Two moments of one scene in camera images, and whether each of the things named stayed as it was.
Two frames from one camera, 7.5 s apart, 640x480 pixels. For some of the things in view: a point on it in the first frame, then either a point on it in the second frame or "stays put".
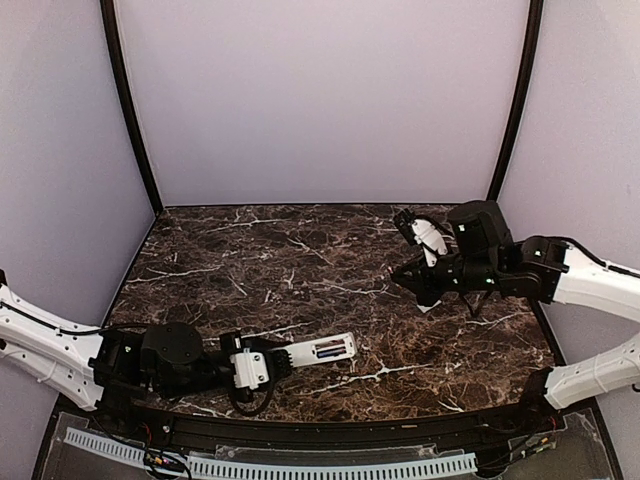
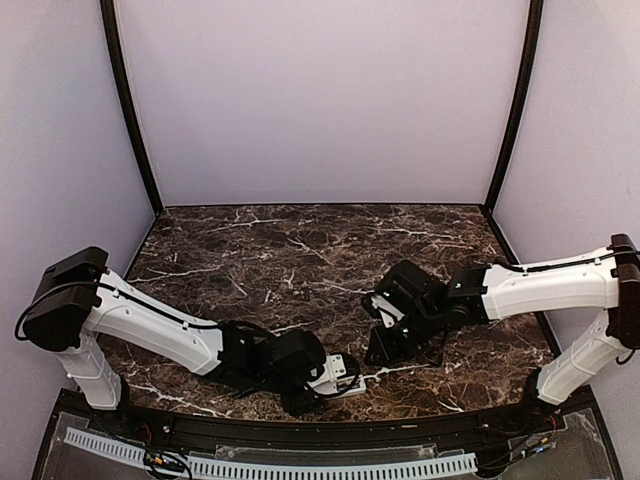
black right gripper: [419, 282] to [389, 354]
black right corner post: [531, 51] stays put
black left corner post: [112, 34] stays put
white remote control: [304, 354] to [349, 386]
